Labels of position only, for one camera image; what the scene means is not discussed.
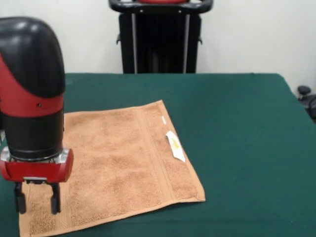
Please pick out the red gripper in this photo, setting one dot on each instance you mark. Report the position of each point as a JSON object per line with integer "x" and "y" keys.
{"x": 37, "y": 171}

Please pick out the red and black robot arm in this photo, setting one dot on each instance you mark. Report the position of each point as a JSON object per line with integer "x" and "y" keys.
{"x": 32, "y": 86}

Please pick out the tan terry washcloth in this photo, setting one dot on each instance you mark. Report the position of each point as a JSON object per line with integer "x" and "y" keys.
{"x": 118, "y": 160}

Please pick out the black office chair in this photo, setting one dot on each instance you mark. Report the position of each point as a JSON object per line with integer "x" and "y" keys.
{"x": 304, "y": 90}

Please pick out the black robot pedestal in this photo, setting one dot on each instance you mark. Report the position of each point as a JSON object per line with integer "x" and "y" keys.
{"x": 160, "y": 44}

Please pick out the dark green table cloth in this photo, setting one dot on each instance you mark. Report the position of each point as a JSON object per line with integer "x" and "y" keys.
{"x": 247, "y": 148}

